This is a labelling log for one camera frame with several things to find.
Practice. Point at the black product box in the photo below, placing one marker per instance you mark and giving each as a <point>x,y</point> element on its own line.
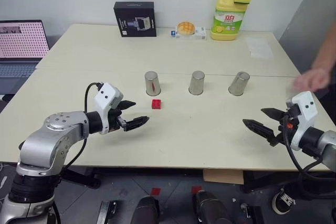
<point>135,19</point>

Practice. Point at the clear plastic sheet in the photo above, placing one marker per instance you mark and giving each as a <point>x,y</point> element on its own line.
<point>260,47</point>

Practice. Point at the brown cardboard piece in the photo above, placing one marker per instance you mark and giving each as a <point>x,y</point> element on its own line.
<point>223,176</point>

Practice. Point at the upturned steel cup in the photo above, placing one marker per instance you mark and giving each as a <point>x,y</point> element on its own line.
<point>152,83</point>
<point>239,85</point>
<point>197,83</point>

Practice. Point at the person's bare hand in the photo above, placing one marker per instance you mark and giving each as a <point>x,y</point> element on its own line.
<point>313,79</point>

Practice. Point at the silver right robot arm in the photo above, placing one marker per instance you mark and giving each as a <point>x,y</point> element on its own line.
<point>329,142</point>

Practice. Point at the red toy brick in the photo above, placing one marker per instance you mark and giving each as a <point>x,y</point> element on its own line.
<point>156,104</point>

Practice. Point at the black and white sneaker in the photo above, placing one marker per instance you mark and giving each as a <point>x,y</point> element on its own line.
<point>283,201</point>

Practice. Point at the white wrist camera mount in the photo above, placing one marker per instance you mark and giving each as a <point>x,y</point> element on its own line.
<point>103,98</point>
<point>305,103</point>

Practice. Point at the person's bare forearm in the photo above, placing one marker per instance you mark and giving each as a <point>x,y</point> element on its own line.
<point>326,53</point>

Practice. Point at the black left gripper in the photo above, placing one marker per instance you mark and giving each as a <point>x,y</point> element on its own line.
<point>114,121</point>

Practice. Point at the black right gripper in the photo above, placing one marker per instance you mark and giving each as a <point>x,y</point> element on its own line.
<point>288,129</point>

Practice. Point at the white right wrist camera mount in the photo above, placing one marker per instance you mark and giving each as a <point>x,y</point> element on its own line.
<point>305,103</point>

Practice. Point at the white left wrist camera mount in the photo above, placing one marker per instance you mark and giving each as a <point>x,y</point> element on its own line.
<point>103,98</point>

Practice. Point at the black table foot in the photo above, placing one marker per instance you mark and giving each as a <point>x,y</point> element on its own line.
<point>81,178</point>

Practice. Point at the yellow dish soap bottle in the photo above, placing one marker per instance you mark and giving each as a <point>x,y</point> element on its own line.
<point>227,22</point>

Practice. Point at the red floor tape square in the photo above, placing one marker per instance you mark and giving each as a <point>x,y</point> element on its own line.
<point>156,191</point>
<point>196,190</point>

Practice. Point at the grey laptop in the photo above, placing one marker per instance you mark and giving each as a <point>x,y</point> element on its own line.
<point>21,40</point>

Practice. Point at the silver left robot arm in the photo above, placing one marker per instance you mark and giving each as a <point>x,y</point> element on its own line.
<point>42,145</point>

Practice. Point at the dark rounded shape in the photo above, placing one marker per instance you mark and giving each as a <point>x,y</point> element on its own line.
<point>210,208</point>
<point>147,211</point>

